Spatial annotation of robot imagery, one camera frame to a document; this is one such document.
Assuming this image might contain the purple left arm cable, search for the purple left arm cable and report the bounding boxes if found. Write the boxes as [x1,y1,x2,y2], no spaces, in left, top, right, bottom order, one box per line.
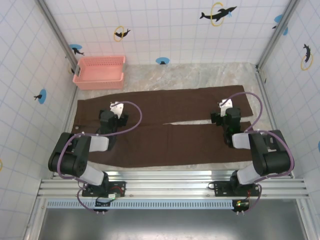
[56,100,144,214]

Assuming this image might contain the white slotted cable duct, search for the white slotted cable duct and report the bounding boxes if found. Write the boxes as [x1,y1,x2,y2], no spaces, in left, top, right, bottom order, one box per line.
[46,198,236,210]

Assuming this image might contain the pink plastic basket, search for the pink plastic basket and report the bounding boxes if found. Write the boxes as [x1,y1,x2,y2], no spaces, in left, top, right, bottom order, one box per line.
[72,55,127,91]

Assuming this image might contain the aluminium frame post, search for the aluminium frame post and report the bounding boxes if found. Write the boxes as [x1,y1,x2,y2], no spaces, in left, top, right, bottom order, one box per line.
[256,0,302,71]
[36,0,80,70]

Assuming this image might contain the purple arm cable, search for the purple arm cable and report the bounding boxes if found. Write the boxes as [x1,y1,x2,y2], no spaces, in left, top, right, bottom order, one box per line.
[226,91,296,215]
[56,100,144,214]

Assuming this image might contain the brown long pants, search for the brown long pants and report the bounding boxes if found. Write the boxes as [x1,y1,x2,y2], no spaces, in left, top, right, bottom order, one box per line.
[74,84,254,169]

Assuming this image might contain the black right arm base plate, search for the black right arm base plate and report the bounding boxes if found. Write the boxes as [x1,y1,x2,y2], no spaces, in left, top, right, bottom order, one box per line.
[208,180,261,198]

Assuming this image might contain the aluminium side rail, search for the aluminium side rail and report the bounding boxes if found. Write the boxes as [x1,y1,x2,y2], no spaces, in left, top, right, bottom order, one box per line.
[255,65,294,179]
[51,72,81,179]

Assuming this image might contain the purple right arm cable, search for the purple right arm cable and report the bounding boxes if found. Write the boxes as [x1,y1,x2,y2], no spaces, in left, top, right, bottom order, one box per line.
[226,91,296,215]

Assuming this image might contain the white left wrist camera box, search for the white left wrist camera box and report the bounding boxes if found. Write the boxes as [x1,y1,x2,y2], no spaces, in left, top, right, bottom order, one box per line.
[109,101,126,118]

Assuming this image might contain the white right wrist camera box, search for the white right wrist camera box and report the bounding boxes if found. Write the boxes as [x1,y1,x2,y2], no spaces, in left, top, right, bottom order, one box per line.
[217,98,235,111]

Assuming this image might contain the orca yellow ring sticker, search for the orca yellow ring sticker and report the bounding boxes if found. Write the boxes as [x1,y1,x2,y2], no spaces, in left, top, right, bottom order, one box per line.
[300,43,314,71]

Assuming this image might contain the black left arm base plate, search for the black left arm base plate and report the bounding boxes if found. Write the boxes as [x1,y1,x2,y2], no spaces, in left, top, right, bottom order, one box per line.
[81,180,127,198]

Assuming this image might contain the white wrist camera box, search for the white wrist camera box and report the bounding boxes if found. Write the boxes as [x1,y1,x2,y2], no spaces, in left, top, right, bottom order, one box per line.
[217,98,235,111]
[109,101,126,118]

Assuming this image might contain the aluminium mounting rail beam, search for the aluminium mounting rail beam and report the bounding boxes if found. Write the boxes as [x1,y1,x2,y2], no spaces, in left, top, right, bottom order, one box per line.
[37,170,312,200]

